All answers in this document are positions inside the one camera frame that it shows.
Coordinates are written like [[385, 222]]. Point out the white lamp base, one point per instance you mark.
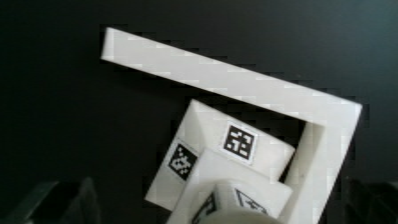
[[220, 151]]

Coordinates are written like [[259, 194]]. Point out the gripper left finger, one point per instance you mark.
[[58, 203]]

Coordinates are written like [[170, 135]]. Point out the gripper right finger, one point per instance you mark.
[[371, 204]]

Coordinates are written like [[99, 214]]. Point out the white lamp bulb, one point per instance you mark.
[[240, 205]]

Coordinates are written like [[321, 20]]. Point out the white U-shaped fence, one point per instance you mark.
[[327, 112]]

